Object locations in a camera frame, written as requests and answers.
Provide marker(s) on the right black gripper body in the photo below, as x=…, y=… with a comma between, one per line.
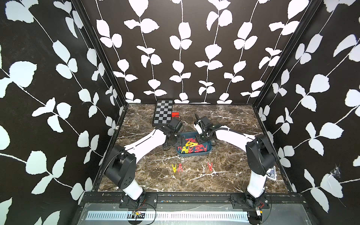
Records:
x=207, y=133

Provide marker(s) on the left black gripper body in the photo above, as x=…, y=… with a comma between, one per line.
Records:
x=176, y=141

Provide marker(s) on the teal plastic storage box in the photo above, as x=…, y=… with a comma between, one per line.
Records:
x=193, y=135

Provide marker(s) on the red clothespin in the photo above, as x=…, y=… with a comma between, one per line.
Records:
x=180, y=168
x=210, y=167

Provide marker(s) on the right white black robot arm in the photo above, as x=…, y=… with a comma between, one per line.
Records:
x=261, y=156

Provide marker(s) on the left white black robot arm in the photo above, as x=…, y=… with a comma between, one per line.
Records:
x=122, y=162

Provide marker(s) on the clothespin pile in box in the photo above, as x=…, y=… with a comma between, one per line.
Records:
x=193, y=147

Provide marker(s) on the black grey checkerboard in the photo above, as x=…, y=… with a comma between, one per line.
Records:
x=163, y=112

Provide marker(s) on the small electronics board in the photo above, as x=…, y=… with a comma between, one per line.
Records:
x=135, y=215

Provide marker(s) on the black front mounting rail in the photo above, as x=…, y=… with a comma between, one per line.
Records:
x=190, y=197

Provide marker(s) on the white perforated cable duct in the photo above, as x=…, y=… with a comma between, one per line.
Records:
x=233, y=216

